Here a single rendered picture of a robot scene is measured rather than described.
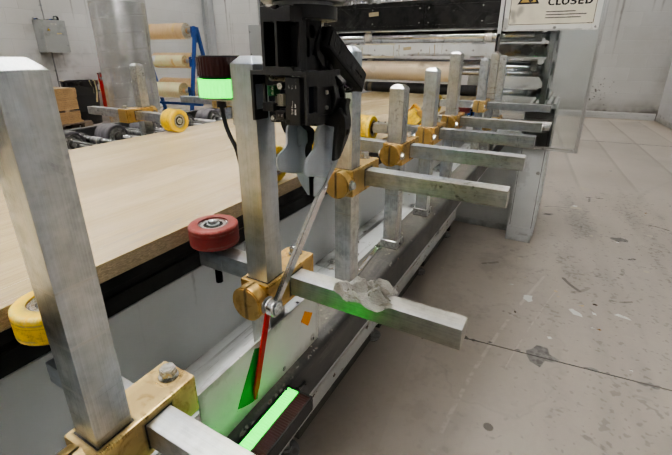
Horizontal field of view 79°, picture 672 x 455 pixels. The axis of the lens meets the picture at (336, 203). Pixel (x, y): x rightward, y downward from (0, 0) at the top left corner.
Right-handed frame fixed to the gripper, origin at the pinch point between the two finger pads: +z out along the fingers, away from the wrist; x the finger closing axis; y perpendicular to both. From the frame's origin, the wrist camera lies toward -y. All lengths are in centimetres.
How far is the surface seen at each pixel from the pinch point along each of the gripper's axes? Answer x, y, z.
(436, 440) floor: 8, -58, 101
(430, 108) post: -7, -71, -1
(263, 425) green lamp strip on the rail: -2.0, 10.7, 31.3
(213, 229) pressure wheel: -19.3, -0.3, 10.7
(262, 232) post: -6.1, 3.6, 6.7
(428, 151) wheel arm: 0, -51, 6
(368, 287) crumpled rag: 7.1, -1.6, 13.8
